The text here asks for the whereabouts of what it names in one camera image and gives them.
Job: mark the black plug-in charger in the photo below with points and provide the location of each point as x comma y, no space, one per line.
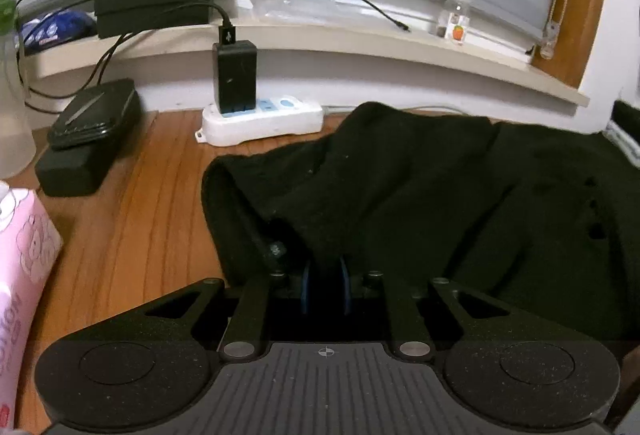
235,75

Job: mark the translucent plastic bottle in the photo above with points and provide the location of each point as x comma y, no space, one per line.
12,130

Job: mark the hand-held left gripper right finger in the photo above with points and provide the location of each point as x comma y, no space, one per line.
345,285

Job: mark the blue packet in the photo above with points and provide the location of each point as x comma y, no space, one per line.
55,27

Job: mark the black power adapter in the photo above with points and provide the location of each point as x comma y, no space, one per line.
155,5

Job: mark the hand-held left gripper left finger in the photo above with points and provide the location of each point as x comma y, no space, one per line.
306,285

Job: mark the white power strip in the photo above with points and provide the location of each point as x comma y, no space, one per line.
260,125

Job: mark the matte black box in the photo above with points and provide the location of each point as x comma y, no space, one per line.
72,172

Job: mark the folded grey garment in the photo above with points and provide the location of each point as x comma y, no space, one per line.
625,142

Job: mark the glass jar with orange label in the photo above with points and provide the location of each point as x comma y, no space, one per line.
457,22

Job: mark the pink tissue pack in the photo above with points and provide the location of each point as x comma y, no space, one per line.
25,265

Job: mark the clear plastic wrapper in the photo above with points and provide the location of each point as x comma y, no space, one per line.
300,7

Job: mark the glossy black case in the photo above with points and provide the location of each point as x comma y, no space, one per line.
95,115

